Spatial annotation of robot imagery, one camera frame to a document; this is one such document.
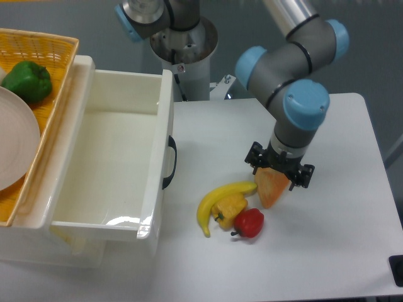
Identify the beige round plate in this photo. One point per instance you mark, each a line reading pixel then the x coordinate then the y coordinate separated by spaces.
pixel 20 138

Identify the yellow woven basket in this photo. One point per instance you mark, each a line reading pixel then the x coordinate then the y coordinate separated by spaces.
pixel 57 54

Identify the black object at table edge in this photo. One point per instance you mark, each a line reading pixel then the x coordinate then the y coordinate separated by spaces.
pixel 396 265

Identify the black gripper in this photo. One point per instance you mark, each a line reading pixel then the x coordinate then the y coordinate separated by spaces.
pixel 298 174

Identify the yellow bell pepper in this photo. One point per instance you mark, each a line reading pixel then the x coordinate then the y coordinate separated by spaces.
pixel 226 209

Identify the orange triangle bread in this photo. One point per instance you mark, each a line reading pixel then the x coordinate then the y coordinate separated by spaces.
pixel 270 186

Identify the red bell pepper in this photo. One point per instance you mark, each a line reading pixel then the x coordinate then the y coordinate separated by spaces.
pixel 248 223

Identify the black drawer handle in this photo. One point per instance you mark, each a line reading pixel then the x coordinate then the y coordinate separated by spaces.
pixel 171 161

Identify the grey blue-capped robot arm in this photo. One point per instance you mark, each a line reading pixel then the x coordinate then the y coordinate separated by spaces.
pixel 279 80

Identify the white plastic drawer unit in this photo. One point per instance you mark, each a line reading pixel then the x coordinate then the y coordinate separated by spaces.
pixel 31 237

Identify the white open drawer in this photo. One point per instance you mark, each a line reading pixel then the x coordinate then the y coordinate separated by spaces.
pixel 113 186

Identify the green bell pepper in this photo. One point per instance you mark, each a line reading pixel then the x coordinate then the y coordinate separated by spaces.
pixel 29 80

